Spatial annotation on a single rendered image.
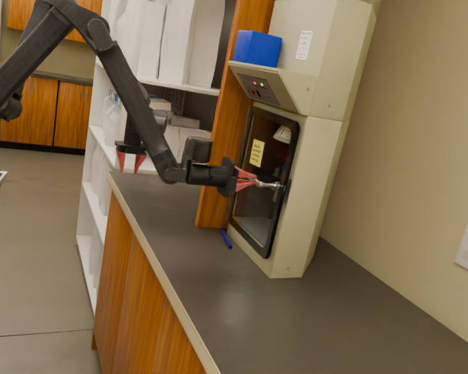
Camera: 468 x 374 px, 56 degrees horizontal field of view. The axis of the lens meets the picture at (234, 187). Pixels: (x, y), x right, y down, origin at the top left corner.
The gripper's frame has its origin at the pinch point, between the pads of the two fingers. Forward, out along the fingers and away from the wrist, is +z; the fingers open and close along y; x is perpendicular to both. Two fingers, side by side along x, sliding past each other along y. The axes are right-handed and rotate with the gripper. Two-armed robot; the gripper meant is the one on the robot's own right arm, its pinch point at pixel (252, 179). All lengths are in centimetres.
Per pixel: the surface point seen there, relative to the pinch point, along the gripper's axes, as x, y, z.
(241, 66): 11.4, 29.9, -5.2
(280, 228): -10.2, -10.7, 6.2
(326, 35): -10.0, 41.2, 6.3
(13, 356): 88, -120, -57
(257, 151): 9.1, 6.5, 4.4
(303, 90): -10.9, 27.1, 2.8
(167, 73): 120, 20, 4
